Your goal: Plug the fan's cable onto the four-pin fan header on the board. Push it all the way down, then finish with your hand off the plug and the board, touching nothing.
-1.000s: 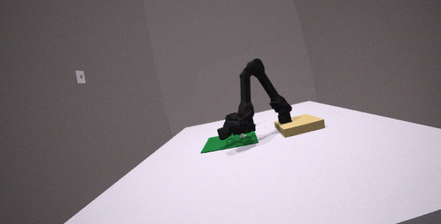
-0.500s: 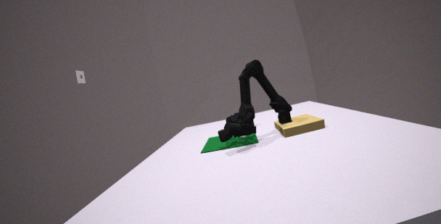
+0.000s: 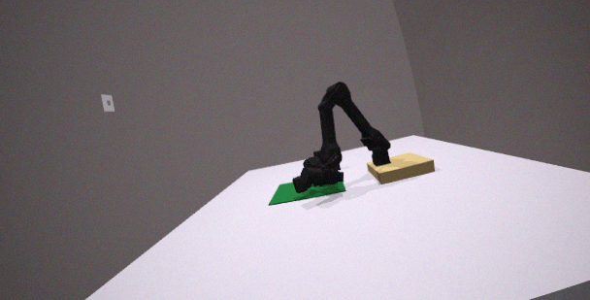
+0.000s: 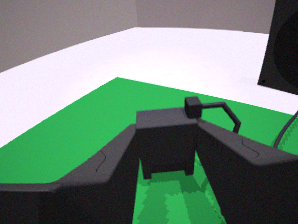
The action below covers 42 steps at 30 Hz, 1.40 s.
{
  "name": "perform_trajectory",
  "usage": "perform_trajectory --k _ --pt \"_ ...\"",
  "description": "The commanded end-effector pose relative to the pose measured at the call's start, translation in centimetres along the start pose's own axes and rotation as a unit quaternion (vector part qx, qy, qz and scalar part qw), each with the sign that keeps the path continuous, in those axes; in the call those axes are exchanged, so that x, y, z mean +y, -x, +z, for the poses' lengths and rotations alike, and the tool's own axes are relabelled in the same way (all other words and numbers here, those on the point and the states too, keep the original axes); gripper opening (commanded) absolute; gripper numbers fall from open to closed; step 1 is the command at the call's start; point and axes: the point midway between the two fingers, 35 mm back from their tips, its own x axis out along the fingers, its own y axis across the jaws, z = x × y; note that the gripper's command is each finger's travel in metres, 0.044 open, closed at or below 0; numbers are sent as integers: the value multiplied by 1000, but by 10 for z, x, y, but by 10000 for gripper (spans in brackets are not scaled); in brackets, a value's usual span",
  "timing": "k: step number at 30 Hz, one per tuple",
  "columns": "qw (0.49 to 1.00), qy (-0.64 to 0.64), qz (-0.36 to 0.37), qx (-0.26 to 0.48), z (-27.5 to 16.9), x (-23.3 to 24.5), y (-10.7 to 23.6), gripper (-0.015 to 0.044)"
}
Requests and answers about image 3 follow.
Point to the green circuit board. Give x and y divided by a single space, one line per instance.
286 192

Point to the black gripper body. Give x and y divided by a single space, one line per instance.
301 187

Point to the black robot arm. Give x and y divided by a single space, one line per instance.
330 154

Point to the black cooling fan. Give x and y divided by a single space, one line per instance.
317 153

